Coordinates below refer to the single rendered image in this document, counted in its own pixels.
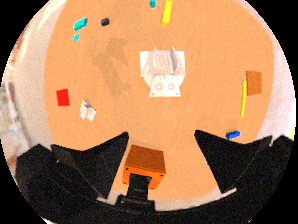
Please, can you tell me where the blue rectangular block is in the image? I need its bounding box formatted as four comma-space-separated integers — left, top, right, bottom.
225, 129, 241, 140

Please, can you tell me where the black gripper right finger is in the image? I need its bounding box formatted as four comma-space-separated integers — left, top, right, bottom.
194, 129, 274, 194

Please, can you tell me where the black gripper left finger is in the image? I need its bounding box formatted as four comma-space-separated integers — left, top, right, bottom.
49, 132, 129, 200

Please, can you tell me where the yellow rectangular bar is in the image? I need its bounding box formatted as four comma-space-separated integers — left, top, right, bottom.
162, 0, 172, 26

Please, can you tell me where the teal rectangular block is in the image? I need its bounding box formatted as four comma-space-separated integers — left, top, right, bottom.
73, 18, 88, 31

